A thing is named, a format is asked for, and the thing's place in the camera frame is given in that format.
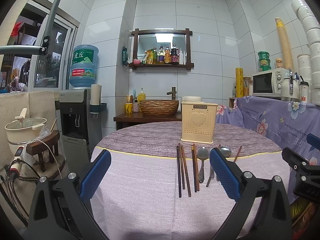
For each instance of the bronze faucet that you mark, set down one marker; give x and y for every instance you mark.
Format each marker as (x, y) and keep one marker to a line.
(172, 93)

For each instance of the cream plastic utensil holder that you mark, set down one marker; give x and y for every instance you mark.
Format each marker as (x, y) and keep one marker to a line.
(198, 121)

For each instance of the grey water dispenser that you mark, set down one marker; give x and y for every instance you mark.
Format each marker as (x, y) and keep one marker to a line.
(81, 126)

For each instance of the white brown rice cooker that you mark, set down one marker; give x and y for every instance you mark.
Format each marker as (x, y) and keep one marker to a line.
(191, 99)

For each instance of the brown wooden chopstick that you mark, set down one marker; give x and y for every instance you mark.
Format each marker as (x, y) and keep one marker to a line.
(182, 166)

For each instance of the grey camera boom arm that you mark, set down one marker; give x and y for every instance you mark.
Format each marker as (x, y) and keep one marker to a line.
(36, 50)

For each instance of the yellow label oil bottle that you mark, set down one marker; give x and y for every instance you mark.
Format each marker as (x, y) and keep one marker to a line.
(167, 56)

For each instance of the yellow soap bottle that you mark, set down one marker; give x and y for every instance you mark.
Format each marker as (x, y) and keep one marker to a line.
(141, 96)

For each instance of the white thermos kettle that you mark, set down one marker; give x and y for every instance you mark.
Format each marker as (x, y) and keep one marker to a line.
(289, 87)

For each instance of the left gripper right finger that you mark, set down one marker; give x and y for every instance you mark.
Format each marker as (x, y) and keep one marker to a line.
(273, 217)

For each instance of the steel matte spoon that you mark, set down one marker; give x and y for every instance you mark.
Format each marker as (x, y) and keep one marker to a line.
(212, 173)

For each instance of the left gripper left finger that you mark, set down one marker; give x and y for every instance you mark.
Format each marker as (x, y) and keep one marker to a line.
(61, 209)

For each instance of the woven pattern basin sink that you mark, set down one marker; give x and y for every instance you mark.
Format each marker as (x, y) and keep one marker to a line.
(159, 107)

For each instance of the paper cup holder tube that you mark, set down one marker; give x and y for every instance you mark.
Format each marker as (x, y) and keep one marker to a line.
(95, 96)

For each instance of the green hanging packet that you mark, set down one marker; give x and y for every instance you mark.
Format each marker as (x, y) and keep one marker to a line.
(125, 56)

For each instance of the light brown chopstick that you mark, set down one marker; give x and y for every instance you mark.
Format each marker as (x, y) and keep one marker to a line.
(196, 169)

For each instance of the steel oval spoon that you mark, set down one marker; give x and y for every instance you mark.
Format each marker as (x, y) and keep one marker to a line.
(202, 154)

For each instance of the dark wooden sink counter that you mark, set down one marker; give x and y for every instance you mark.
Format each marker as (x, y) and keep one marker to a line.
(131, 119)

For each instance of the tall paper cup stack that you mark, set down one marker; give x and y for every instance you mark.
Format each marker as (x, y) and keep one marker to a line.
(285, 45)

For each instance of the steel round soup spoon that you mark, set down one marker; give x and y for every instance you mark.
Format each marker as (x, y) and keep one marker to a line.
(226, 152)

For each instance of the white stacked bowls column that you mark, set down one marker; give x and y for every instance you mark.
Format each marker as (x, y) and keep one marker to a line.
(311, 28)

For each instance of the yellow mug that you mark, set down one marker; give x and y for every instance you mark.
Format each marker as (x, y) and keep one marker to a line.
(128, 107)

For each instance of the reddish brown chopstick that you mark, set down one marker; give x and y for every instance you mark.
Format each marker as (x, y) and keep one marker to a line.
(186, 171)

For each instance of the dark purple chopstick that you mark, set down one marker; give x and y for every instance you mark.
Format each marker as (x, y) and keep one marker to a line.
(179, 171)

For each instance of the dark soy sauce bottle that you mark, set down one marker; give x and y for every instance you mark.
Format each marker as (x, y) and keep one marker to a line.
(174, 55)

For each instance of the blue water jug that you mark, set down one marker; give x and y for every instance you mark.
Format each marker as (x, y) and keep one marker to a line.
(84, 65)

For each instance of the small dark wooden stool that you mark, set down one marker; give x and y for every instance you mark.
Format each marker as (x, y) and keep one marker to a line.
(48, 143)

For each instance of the purple floral cloth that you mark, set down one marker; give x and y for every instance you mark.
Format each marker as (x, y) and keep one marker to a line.
(284, 122)

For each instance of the yellow wrap roll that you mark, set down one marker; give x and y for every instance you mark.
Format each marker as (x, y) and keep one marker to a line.
(239, 82)

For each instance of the cream cooking pot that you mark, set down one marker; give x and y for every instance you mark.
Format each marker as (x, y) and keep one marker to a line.
(22, 130)

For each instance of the white microwave oven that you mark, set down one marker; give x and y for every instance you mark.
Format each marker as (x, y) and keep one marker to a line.
(268, 83)

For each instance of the purple striped tablecloth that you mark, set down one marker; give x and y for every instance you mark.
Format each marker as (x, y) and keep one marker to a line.
(138, 197)

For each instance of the wooden framed mirror shelf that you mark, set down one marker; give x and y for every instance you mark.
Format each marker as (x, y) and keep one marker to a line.
(149, 47)

